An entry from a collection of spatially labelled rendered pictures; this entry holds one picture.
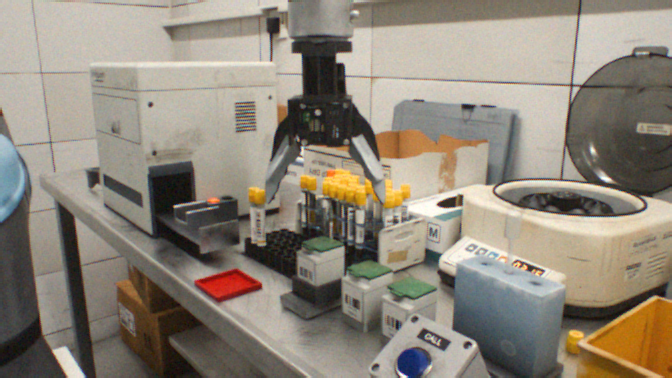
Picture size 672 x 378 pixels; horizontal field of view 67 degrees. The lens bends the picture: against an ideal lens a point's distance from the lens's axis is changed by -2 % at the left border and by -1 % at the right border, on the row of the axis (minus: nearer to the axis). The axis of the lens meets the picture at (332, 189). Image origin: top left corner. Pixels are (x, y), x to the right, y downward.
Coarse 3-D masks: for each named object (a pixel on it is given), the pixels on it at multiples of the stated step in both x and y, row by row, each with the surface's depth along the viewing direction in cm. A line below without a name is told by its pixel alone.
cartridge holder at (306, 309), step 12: (300, 288) 64; (312, 288) 62; (324, 288) 63; (336, 288) 64; (288, 300) 64; (300, 300) 64; (312, 300) 63; (324, 300) 63; (336, 300) 64; (300, 312) 62; (312, 312) 62
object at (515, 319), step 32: (480, 256) 55; (480, 288) 51; (512, 288) 48; (544, 288) 47; (480, 320) 52; (512, 320) 48; (544, 320) 47; (480, 352) 52; (512, 352) 49; (544, 352) 48
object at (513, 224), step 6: (510, 210) 49; (516, 210) 49; (510, 216) 49; (516, 216) 48; (522, 216) 49; (504, 222) 49; (510, 222) 49; (516, 222) 48; (504, 228) 49; (510, 228) 49; (516, 228) 49; (504, 234) 49; (510, 234) 49; (516, 234) 49
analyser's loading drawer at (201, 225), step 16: (176, 208) 84; (192, 208) 86; (208, 208) 83; (176, 224) 84; (192, 224) 81; (208, 224) 83; (224, 224) 79; (192, 240) 80; (208, 240) 78; (224, 240) 79
